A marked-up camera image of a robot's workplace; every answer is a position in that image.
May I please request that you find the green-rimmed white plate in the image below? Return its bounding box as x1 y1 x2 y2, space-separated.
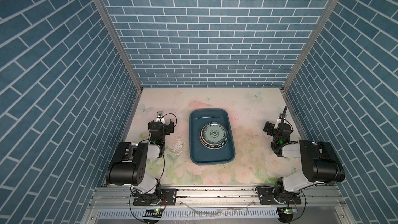
199 122 230 150

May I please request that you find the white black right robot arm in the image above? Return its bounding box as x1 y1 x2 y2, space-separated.
263 120 345 204

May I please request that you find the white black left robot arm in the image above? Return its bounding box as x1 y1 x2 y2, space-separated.
105 117 177 200

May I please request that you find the teal plastic bin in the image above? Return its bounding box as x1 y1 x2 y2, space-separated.
189 108 236 166

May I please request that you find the right controller board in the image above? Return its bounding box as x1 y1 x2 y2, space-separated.
278 207 297 217

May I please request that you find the controller board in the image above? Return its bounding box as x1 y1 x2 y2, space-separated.
278 207 297 217
143 208 163 219

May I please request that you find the left controller board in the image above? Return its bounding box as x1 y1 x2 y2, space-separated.
143 208 163 219

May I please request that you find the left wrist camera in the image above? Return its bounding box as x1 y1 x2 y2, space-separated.
156 111 165 123

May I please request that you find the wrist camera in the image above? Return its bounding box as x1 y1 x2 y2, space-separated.
156 111 165 123
274 106 288 129

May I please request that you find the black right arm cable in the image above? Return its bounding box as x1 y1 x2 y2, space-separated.
269 105 299 158

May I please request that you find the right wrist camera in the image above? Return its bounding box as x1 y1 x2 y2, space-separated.
274 106 288 129

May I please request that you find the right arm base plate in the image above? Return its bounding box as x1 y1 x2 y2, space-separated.
254 186 302 205

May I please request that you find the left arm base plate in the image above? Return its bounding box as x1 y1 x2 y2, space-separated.
133 187 177 206

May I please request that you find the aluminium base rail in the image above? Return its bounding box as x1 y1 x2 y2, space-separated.
82 185 354 224

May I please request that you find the right aluminium corner post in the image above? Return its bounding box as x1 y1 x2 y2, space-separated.
282 0 339 94

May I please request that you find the aluminium corner post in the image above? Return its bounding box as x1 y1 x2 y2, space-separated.
92 0 143 94
282 0 339 94

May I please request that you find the left aluminium corner post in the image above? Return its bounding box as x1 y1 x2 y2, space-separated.
92 0 143 94

